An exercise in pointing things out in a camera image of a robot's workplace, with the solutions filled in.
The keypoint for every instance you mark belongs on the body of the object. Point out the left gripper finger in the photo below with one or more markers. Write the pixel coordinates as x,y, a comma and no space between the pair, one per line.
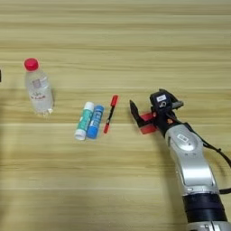
0,75

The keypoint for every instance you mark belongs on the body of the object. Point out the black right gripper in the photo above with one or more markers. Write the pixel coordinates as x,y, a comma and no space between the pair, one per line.
165,120

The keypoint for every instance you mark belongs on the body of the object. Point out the red cube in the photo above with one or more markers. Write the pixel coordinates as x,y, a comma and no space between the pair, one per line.
147,130

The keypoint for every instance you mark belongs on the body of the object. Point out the red and black marker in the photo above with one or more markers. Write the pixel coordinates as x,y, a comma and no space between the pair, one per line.
114,100

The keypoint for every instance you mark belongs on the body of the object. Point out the clear bottle with red cap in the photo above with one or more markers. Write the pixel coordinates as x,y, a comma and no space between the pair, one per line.
39,90

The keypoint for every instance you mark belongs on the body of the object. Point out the blue glue stick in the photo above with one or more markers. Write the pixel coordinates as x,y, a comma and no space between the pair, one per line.
95,121

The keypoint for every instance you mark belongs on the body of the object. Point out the green glue stick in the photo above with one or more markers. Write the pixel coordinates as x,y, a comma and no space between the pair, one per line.
84,120

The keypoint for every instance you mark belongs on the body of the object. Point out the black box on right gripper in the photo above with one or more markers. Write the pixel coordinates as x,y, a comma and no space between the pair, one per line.
161,102

